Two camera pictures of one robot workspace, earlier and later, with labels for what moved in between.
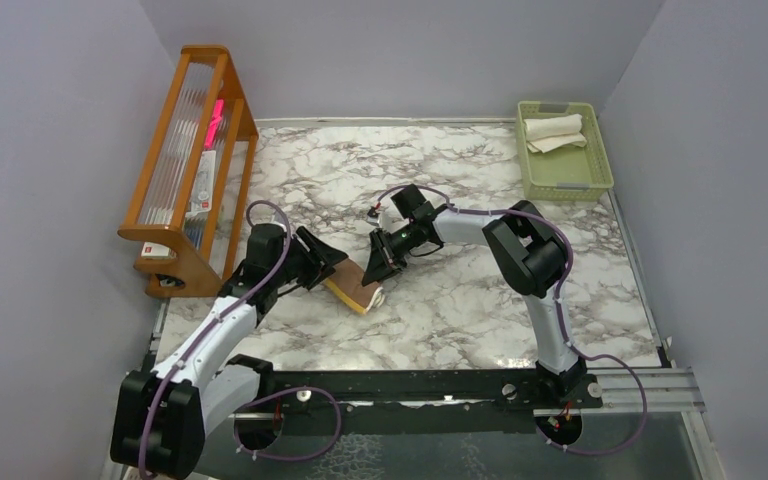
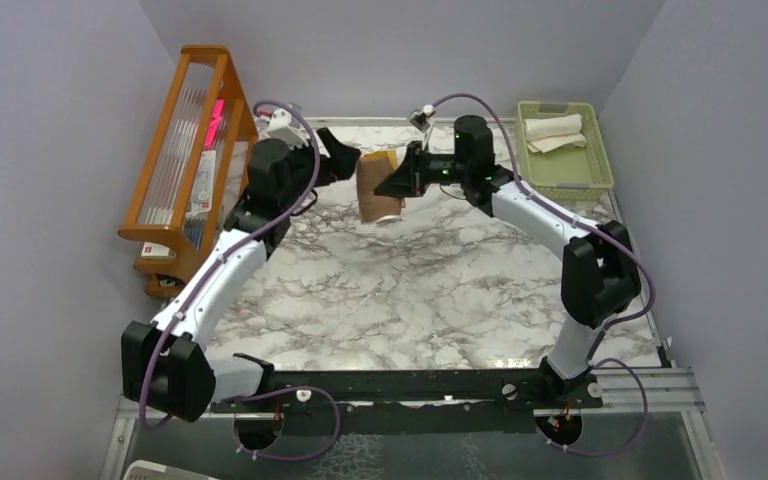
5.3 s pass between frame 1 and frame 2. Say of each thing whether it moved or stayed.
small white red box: stayed
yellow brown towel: moved
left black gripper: moved
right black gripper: moved
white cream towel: stayed
